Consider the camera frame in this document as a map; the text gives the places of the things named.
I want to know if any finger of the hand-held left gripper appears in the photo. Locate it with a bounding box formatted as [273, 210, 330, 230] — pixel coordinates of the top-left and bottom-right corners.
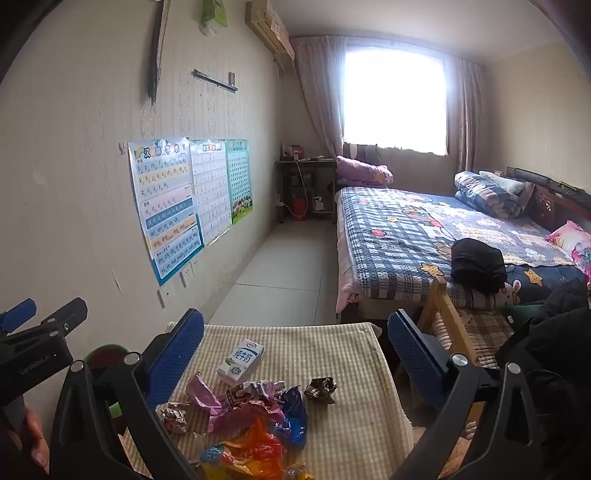
[0, 299, 37, 333]
[0, 298, 88, 354]

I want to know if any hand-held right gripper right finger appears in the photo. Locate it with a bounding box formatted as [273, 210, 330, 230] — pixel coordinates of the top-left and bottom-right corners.
[387, 308, 543, 480]

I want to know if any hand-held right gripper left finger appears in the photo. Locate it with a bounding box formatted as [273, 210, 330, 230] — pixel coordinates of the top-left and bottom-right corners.
[48, 308, 205, 480]

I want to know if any purple snack bag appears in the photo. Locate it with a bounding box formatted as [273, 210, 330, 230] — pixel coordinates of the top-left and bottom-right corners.
[186, 373, 225, 411]

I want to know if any white milk carton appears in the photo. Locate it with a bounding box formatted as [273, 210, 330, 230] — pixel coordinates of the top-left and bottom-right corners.
[216, 338, 265, 385]

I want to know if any white wrapper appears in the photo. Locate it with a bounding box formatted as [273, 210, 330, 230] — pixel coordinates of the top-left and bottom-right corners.
[156, 401, 191, 435]

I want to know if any pink snack bag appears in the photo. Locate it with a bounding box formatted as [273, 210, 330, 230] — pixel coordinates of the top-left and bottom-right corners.
[208, 398, 284, 435]

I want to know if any silver wrapper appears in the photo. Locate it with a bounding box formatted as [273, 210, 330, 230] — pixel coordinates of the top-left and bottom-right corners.
[225, 380, 287, 407]

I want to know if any dark brown wrapper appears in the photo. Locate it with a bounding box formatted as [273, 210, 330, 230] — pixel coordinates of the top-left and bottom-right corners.
[304, 377, 338, 406]

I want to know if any orange plastic bag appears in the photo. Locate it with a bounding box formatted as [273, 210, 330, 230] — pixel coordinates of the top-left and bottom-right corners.
[200, 416, 287, 480]

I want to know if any blue wrapper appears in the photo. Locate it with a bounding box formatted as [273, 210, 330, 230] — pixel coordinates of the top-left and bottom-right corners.
[271, 387, 309, 449]

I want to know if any yellow wrapper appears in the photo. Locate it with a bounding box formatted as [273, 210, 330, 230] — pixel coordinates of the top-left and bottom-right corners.
[281, 464, 317, 480]

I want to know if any person's left hand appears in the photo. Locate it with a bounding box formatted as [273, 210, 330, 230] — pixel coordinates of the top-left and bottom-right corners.
[24, 406, 51, 476]

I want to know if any wooden chair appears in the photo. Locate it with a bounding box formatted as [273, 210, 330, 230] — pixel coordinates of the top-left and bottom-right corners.
[418, 274, 518, 462]

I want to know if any plaid chair cushion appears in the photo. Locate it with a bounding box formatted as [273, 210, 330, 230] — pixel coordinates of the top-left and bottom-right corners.
[434, 309, 515, 370]

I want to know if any beige checked tablecloth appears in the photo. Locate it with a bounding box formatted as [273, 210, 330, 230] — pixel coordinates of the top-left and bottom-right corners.
[115, 323, 415, 480]

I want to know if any pink bed sheet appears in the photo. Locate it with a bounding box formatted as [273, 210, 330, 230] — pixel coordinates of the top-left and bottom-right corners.
[335, 194, 362, 315]

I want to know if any black folded clothing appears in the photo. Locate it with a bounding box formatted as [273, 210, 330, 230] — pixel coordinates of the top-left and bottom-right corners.
[451, 239, 508, 296]

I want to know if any bed with patchwork quilt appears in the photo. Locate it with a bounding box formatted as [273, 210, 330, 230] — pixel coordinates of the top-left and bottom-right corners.
[339, 185, 588, 309]

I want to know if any black jacket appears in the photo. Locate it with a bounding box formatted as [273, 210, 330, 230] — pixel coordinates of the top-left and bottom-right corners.
[499, 279, 591, 480]

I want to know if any folded blue plaid blanket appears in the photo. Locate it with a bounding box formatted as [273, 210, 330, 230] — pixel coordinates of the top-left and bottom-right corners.
[455, 172, 534, 219]

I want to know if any purple folded blanket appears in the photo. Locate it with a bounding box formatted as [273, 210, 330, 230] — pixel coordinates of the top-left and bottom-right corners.
[336, 155, 394, 186]

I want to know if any pink printed pillow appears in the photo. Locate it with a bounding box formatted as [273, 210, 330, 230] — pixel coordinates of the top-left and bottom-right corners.
[547, 220, 591, 278]

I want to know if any white pillow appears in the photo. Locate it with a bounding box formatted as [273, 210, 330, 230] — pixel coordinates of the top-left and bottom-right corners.
[479, 171, 527, 195]

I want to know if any dark wooden headboard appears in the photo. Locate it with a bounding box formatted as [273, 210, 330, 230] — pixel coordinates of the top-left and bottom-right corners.
[505, 167, 591, 232]

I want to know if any dark metal desk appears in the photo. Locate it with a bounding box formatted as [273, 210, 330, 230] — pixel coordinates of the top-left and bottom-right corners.
[276, 158, 338, 224]

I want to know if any mauve curtain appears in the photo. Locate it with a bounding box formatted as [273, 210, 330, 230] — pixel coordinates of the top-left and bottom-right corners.
[455, 58, 485, 174]
[291, 37, 347, 162]

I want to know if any window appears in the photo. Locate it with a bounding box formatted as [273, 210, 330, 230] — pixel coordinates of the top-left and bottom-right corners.
[344, 46, 448, 155]

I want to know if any air conditioner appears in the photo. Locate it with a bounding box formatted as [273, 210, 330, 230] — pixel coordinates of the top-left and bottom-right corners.
[245, 0, 296, 61]

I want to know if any blue alphabet wall poster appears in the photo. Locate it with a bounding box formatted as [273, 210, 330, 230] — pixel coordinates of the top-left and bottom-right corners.
[128, 137, 205, 286]

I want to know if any white chart wall poster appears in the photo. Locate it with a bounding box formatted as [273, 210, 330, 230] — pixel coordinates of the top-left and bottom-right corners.
[189, 140, 232, 245]

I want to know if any green chart wall poster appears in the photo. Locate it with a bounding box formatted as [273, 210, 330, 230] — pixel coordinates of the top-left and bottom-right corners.
[225, 140, 254, 225]

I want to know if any metal wall rail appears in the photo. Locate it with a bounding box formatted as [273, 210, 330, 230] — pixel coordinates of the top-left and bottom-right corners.
[192, 69, 238, 93]

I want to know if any dark wall hanging strip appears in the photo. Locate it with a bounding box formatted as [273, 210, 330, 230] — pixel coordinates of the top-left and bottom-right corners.
[147, 0, 172, 104]

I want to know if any green wall box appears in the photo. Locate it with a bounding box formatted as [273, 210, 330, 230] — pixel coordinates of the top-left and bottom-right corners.
[201, 0, 228, 34]

